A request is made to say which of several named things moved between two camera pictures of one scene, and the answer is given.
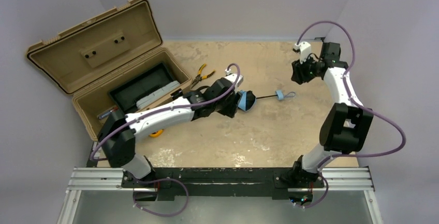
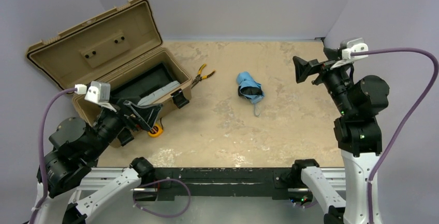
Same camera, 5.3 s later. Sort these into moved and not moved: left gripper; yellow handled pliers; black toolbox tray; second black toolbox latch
Moved: left gripper
Not moved: second black toolbox latch; yellow handled pliers; black toolbox tray
